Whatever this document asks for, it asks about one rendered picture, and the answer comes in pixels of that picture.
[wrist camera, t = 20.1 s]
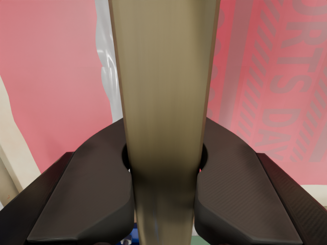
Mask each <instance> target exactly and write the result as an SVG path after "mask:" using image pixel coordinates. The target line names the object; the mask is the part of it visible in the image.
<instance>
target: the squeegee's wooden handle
mask: <svg viewBox="0 0 327 245"><path fill-rule="evenodd" d="M108 3H109V13H110V21H111V28H112V36H113V43H114V51H115V59H116V67H117V74H118V82H119V90H120V97H121V105H122V112H123V120H124V127H125V135H126V143H127V153H128V160H129V168H130V173H131V177H132V185H133V194H134V203H135V214H136V222H137V229H138V237H139V245H191V237H192V229H193V221H194V203H195V194H196V185H197V176H198V173H199V172H200V162H201V155H202V147H203V138H204V131H205V123H206V115H207V107H208V99H209V91H210V83H211V75H212V67H213V59H214V51H215V43H216V35H217V27H218V16H219V8H220V0H108Z"/></svg>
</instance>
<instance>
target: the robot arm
mask: <svg viewBox="0 0 327 245"><path fill-rule="evenodd" d="M200 169H201V171H200V172H199V173H198V176H197V185H196V194H195V203H194V227H195V230H196V232H197V234H198V235H199V236H200V237H201V238H203V239H204V240H205V241H206V242H208V243H209V244H210V245H327V210H326V209H325V208H324V207H323V206H322V205H321V204H320V203H319V202H318V201H317V200H316V199H315V198H314V197H312V196H311V195H310V194H309V193H308V192H307V191H306V190H305V189H304V188H302V187H301V186H300V185H299V184H298V183H297V182H296V181H295V180H294V179H293V178H291V177H290V176H289V175H288V174H287V173H286V172H285V171H284V170H283V169H281V168H280V167H279V166H278V165H277V164H276V163H275V162H274V161H273V160H272V159H270V158H269V157H268V156H267V155H266V154H265V153H257V152H256V151H255V150H254V149H253V148H252V147H250V146H249V145H248V144H247V143H246V142H245V141H244V140H242V139H241V138H240V137H239V136H237V135H236V134H234V133H233V132H231V131H230V130H228V129H226V128H225V127H223V126H221V125H220V124H218V123H216V122H214V121H213V120H211V119H209V118H208V117H206V123H205V131H204V138H203V147H202V155H201V162H200ZM134 210H135V203H134V194H133V185H132V177H131V173H130V172H129V160H128V153H127V143H126V135H125V127H124V120H123V118H121V119H119V120H118V121H116V122H114V123H112V124H111V125H109V126H107V127H105V128H104V129H102V130H100V131H99V132H97V133H96V134H94V135H93V136H91V137H90V138H89V139H87V140H86V141H85V142H84V143H83V144H82V145H80V146H79V147H78V148H77V149H76V150H75V151H74V152H66V153H65V154H64V155H62V156H61V157H60V158H59V159H58V160H57V161H56V162H55V163H53V164H52V165H51V166H50V167H49V168H48V169H47V170H45V171H44V172H43V173H42V174H41V175H40V176H39V177H37V178H36V179H35V180H34V181H33V182H32V183H31V184H30V185H28V186H27V187H26V188H25V189H24V190H23V191H22V192H20V193H19V194H18V195H17V196H16V197H15V198H14V199H12V200H11V201H10V202H9V203H8V204H7V205H6V206H5V207H4V208H3V209H2V210H1V211H0V245H116V244H117V243H119V242H120V241H121V240H123V239H124V238H125V237H127V236H128V235H129V234H130V233H131V232H132V230H133V228H134Z"/></svg>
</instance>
